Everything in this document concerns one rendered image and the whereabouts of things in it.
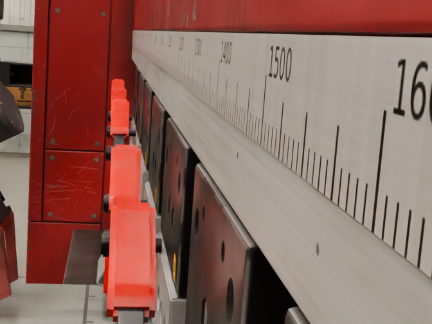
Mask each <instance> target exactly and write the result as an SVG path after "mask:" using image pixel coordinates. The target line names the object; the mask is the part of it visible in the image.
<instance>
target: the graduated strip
mask: <svg viewBox="0 0 432 324"><path fill-rule="evenodd" d="M132 46H134V47H135V48H136V49H137V50H139V51H140V52H142V54H144V55H145V56H146V57H148V58H149V59H150V60H151V61H153V62H154V63H155V64H157V65H158V66H159V67H160V68H162V69H163V70H165V71H166V72H167V73H168V74H169V75H171V76H172V77H174V78H175V79H176V80H177V81H178V82H180V83H181V84H183V85H184V86H185V87H186V88H188V89H189V90H190V91H191V92H193V93H194V94H195V95H197V96H198V97H199V98H200V99H201V100H203V101H204V102H206V103H207V104H208V105H209V106H211V107H212V108H213V109H215V110H216V111H217V112H218V113H220V114H221V115H223V117H225V118H226V119H227V120H229V121H230V122H231V123H232V124H234V125H235V126H236V127H238V128H239V129H240V130H241V131H243V132H244V133H246V134H247V135H248V136H249V137H250V138H252V139H253V140H255V141H256V142H257V143H258V144H259V145H261V146H262V147H264V148H265V149H266V150H267V151H269V152H270V153H271V154H272V155H274V156H275V157H276V158H278V159H279V160H280V161H281V162H282V163H284V164H285V165H287V166H288V167H289V168H290V169H292V170H293V171H294V172H296V173H297V174H298V175H299V176H301V177H302V178H304V180H306V181H307V182H308V183H310V184H311V185H312V186H313V187H315V188H316V189H317V190H319V191H320V192H321V193H322V194H324V195H325V196H327V197H328V198H329V199H330V200H331V201H333V202H334V203H336V204H337V205H338V206H339V207H340V208H342V209H343V210H345V211H346V212H347V213H348V214H350V215H351V216H352V217H353V218H355V219H356V220H357V221H359V222H360V223H361V224H362V225H363V226H365V227H366V228H368V229H369V230H370V231H371V232H373V233H374V234H375V235H377V236H378V237H379V238H380V239H382V240H383V241H385V243H387V244H388V245H389V246H391V247H392V248H393V249H394V250H396V251H397V252H398V253H400V254H401V255H402V256H403V257H405V258H406V259H408V260H409V261H410V262H411V263H412V264H414V265H415V266H417V267H418V268H419V269H420V270H421V271H423V272H424V273H426V274H427V275H428V276H429V277H431V278H432V38H423V37H372V36H346V35H295V34H269V33H218V32H192V31H141V30H133V33H132Z"/></svg>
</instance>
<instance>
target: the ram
mask: <svg viewBox="0 0 432 324"><path fill-rule="evenodd" d="M133 30H141V31H167V32H218V33H269V34H295V35H346V36H372V37H423V38H432V0H134V24H133ZM132 60H133V61H134V63H135V65H136V66H137V67H138V69H139V70H140V72H141V74H142V75H143V76H144V78H145V80H146V81H147V82H148V84H149V86H150V87H151V88H152V90H153V91H154V92H155V94H156V96H157V97H158V98H159V100H160V102H161V103H162V104H163V106H164V108H165V109H166V111H167V112H168V113H169V115H170V116H171V118H172V119H173V121H174V122H175V124H176V125H177V127H178V128H179V130H180V131H181V133H182V134H183V136H184V137H185V139H186V140H187V142H188V143H189V144H190V146H191V147H192V149H193V151H194V152H195V153H196V155H197V157H198V158H199V159H200V161H201V163H202V164H203V165H204V167H205V168H206V169H207V171H208V173H209V174H210V175H211V177H212V179H213V180H214V181H215V183H216V185H217V186H218V187H219V189H220V191H221V192H222V194H223V195H224V196H225V198H226V199H227V201H228V202H229V204H230V205H231V207H232V208H233V210H234V211H235V213H236V214H237V216H238V217H239V219H240V220H241V221H242V223H243V225H244V226H245V227H246V229H247V230H248V232H249V234H250V235H251V236H252V238H253V240H254V241H255V242H256V244H257V246H258V247H259V248H260V250H261V251H262V252H263V254H264V256H265V257H266V258H267V260H268V262H269V263H270V264H271V266H272V268H273V269H274V271H275V272H276V274H277V275H278V276H279V278H280V279H281V281H282V282H283V284H284V285H285V287H286V288H287V290H288V291H289V293H290V294H291V296H292V297H293V299H294V300H295V302H296V303H297V304H298V306H299V308H300V309H301V311H302V312H303V313H304V315H305V317H306V318H307V319H308V321H309V323H310V324H432V278H431V277H429V276H428V275H427V274H426V273H424V272H423V271H421V270H420V269H419V268H418V267H417V266H415V265H414V264H412V263H411V262H410V261H409V260H408V259H406V258H405V257H403V256H402V255H401V254H400V253H398V252H397V251H396V250H394V249H393V248H392V247H391V246H389V245H388V244H387V243H385V241H383V240H382V239H380V238H379V237H378V236H377V235H375V234H374V233H373V232H371V231H370V230H369V229H368V228H366V227H365V226H363V225H362V224H361V223H360V222H359V221H357V220H356V219H355V218H353V217H352V216H351V215H350V214H348V213H347V212H346V211H345V210H343V209H342V208H340V207H339V206H338V205H337V204H336V203H334V202H333V201H331V200H330V199H329V198H328V197H327V196H325V195H324V194H322V193H321V192H320V191H319V190H317V189H316V188H315V187H313V186H312V185H311V184H310V183H308V182H307V181H306V180H304V178H302V177H301V176H299V175H298V174H297V173H296V172H294V171H293V170H292V169H290V168H289V167H288V166H287V165H285V164H284V163H282V162H281V161H280V160H279V159H278V158H276V157H275V156H274V155H272V154H271V153H270V152H269V151H267V150H266V149H265V148H264V147H262V146H261V145H259V144H258V143H257V142H256V141H255V140H253V139H252V138H250V137H249V136H248V135H247V134H246V133H244V132H243V131H241V130H240V129H239V128H238V127H236V126H235V125H234V124H232V123H231V122H230V121H229V120H227V119H226V118H225V117H223V115H221V114H220V113H218V112H217V111H216V110H215V109H213V108H212V107H211V106H209V105H208V104H207V103H206V102H204V101H203V100H201V99H200V98H199V97H198V96H197V95H195V94H194V93H193V92H191V91H190V90H189V89H188V88H186V87H185V86H184V85H183V84H181V83H180V82H178V81H177V80H176V79H175V78H174V77H172V76H171V75H169V74H168V73H167V72H166V71H165V70H163V69H162V68H160V67H159V66H158V65H157V64H155V63H154V62H153V61H151V60H150V59H149V58H148V57H146V56H145V55H144V54H142V52H140V51H139V50H137V49H136V48H135V47H134V46H132Z"/></svg>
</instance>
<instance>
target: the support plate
mask: <svg viewBox="0 0 432 324"><path fill-rule="evenodd" d="M10 285H11V291H12V294H11V295H10V296H9V297H6V298H4V299H2V300H0V324H82V322H83V315H84V302H85V296H86V285H69V284H43V283H10ZM89 296H95V297H88V306H87V319H86V321H93V322H94V323H86V324H117V322H113V317H107V294H106V293H104V288H103V287H102V286H101V285H89Z"/></svg>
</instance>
